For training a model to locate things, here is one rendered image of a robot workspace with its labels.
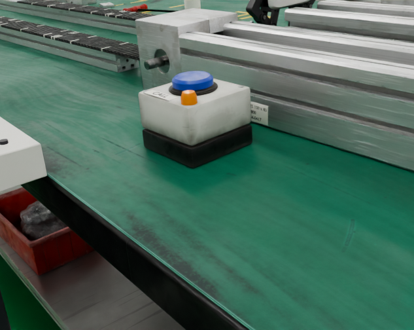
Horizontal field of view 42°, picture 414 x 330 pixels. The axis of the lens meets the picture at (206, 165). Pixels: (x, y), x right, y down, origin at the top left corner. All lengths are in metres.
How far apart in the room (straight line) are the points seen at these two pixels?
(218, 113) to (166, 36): 0.21
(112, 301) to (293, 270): 0.94
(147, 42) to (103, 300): 0.72
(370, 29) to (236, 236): 0.39
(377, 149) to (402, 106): 0.05
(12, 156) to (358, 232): 0.30
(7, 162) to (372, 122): 0.33
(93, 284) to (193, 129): 0.89
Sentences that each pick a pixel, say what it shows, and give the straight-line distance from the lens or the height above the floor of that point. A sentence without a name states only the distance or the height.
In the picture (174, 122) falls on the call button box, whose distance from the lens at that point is 0.50.
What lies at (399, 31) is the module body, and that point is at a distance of 0.70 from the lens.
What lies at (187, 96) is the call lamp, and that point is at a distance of 0.49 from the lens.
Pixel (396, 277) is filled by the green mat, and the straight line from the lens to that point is 0.37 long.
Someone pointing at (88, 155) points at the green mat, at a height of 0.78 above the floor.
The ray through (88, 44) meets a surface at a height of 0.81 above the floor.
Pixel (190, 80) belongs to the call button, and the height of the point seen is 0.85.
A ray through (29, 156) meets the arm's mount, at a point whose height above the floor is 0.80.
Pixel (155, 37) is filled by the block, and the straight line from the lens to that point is 0.71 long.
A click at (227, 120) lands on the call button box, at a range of 0.52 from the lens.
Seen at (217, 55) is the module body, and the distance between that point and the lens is 0.64.
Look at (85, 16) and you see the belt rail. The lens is 1.32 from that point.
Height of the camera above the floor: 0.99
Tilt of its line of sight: 25 degrees down
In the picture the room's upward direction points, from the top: 4 degrees counter-clockwise
